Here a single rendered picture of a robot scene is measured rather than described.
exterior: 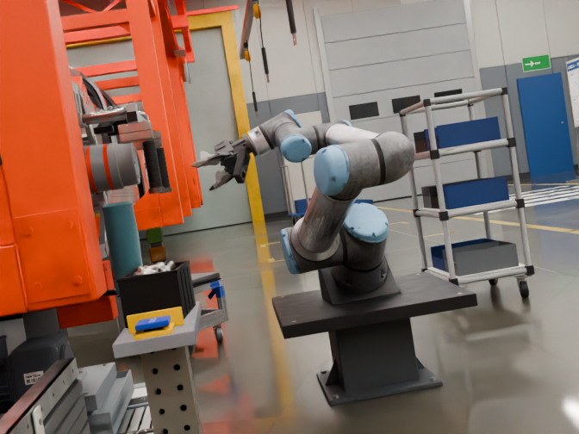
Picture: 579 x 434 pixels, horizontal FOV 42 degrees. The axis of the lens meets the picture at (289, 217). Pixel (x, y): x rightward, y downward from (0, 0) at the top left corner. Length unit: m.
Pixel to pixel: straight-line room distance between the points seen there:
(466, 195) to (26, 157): 2.32
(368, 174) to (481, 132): 1.93
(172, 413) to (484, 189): 2.27
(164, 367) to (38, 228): 0.43
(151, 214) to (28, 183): 4.21
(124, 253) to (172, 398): 0.55
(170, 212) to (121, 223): 3.83
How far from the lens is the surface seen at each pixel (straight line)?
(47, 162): 1.80
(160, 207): 5.97
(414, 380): 2.53
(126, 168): 2.24
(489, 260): 3.68
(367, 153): 1.77
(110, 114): 2.27
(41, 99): 1.81
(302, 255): 2.26
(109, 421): 2.21
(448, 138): 3.60
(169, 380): 1.74
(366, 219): 2.35
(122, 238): 2.14
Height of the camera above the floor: 0.73
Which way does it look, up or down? 3 degrees down
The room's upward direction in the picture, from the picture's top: 9 degrees counter-clockwise
